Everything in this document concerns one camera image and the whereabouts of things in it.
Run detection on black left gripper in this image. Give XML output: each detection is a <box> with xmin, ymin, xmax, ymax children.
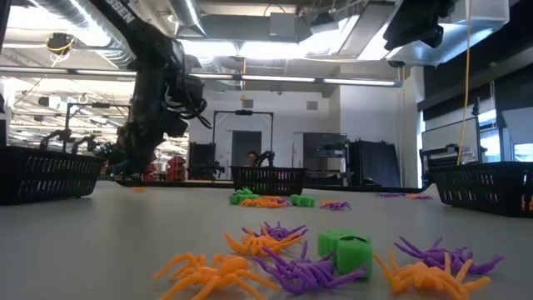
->
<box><xmin>120</xmin><ymin>78</ymin><xmax>188</xmax><ymax>175</ymax></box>

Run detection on black plastic slotted basket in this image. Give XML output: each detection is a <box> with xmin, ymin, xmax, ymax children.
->
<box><xmin>0</xmin><ymin>145</ymin><xmax>105</xmax><ymax>206</ymax></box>
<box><xmin>229</xmin><ymin>166</ymin><xmax>308</xmax><ymax>197</ymax></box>
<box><xmin>428</xmin><ymin>161</ymin><xmax>533</xmax><ymax>218</ymax></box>

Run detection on red storage bins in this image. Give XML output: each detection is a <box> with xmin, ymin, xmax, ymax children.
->
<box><xmin>141</xmin><ymin>153</ymin><xmax>187</xmax><ymax>183</ymax></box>

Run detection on black cabinet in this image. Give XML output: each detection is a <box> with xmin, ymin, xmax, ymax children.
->
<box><xmin>187</xmin><ymin>141</ymin><xmax>217</xmax><ymax>181</ymax></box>

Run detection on grey door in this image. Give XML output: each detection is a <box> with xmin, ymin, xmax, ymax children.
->
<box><xmin>231</xmin><ymin>130</ymin><xmax>262</xmax><ymax>168</ymax></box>

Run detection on person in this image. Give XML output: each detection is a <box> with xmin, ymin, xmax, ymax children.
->
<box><xmin>245</xmin><ymin>149</ymin><xmax>262</xmax><ymax>168</ymax></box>

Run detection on long ceiling light bar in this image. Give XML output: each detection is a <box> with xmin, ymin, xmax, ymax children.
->
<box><xmin>0</xmin><ymin>65</ymin><xmax>403</xmax><ymax>88</ymax></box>

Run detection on metal shelf unit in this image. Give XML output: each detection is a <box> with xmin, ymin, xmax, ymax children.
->
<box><xmin>302</xmin><ymin>132</ymin><xmax>349</xmax><ymax>188</ymax></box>

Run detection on black folding panel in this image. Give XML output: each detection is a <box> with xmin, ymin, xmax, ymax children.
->
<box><xmin>348</xmin><ymin>139</ymin><xmax>401</xmax><ymax>188</ymax></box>

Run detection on grey office machine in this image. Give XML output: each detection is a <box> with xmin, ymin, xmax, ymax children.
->
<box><xmin>419</xmin><ymin>143</ymin><xmax>486</xmax><ymax>168</ymax></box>

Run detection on black aluminium table frame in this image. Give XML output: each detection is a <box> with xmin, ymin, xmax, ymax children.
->
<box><xmin>116</xmin><ymin>177</ymin><xmax>430</xmax><ymax>193</ymax></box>

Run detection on black metal rig frame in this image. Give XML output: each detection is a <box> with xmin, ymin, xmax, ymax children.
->
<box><xmin>62</xmin><ymin>102</ymin><xmax>132</xmax><ymax>153</ymax></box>
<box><xmin>212</xmin><ymin>109</ymin><xmax>275</xmax><ymax>168</ymax></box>

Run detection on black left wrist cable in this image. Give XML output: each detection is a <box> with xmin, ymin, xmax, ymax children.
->
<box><xmin>164</xmin><ymin>74</ymin><xmax>213</xmax><ymax>130</ymax></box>

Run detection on silver round air duct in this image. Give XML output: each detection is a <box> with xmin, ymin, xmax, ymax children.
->
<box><xmin>32</xmin><ymin>0</ymin><xmax>192</xmax><ymax>113</ymax></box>

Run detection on black ceiling cable reel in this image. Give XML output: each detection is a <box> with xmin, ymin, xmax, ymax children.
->
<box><xmin>45</xmin><ymin>32</ymin><xmax>76</xmax><ymax>58</ymax></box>

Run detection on yellow hanging cable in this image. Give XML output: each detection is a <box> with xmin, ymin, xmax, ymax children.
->
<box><xmin>456</xmin><ymin>0</ymin><xmax>474</xmax><ymax>165</ymax></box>

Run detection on silver rectangular air duct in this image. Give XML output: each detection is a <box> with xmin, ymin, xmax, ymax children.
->
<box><xmin>385</xmin><ymin>0</ymin><xmax>511</xmax><ymax>68</ymax></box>

